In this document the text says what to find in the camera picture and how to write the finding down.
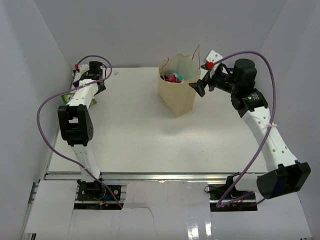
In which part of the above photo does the green Fox's mint candy bag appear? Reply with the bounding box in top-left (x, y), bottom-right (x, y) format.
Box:
top-left (171, 72), bottom-right (184, 83)

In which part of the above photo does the beige paper bag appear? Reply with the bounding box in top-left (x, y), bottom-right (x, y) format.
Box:
top-left (158, 53), bottom-right (201, 118)

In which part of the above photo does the green yellow snack bag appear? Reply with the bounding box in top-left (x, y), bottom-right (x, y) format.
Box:
top-left (60, 92), bottom-right (97, 106)

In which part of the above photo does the red small snack packet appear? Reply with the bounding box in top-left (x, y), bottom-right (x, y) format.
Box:
top-left (166, 75), bottom-right (181, 84)

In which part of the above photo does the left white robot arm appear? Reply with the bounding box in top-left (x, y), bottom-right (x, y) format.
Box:
top-left (57, 61), bottom-right (106, 184)

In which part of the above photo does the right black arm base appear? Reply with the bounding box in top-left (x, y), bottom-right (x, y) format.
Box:
top-left (204, 184), bottom-right (256, 207)

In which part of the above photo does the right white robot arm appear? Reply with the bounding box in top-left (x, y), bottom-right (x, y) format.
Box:
top-left (190, 57), bottom-right (311, 200)

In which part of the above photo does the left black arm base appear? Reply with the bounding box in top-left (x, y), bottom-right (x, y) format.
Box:
top-left (76, 179), bottom-right (122, 204)

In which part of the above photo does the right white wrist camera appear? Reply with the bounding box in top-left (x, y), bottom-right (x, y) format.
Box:
top-left (200, 50), bottom-right (223, 78)

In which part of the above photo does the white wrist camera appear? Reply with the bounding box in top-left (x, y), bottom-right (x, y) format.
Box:
top-left (200, 50), bottom-right (223, 78)
top-left (73, 63), bottom-right (90, 76)

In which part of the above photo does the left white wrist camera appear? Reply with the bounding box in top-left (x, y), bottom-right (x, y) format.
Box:
top-left (73, 63), bottom-right (90, 76)

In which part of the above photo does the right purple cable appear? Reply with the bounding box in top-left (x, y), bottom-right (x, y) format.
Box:
top-left (216, 50), bottom-right (276, 208)

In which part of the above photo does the aluminium front rail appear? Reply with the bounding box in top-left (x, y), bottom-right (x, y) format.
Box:
top-left (28, 171), bottom-right (266, 208)

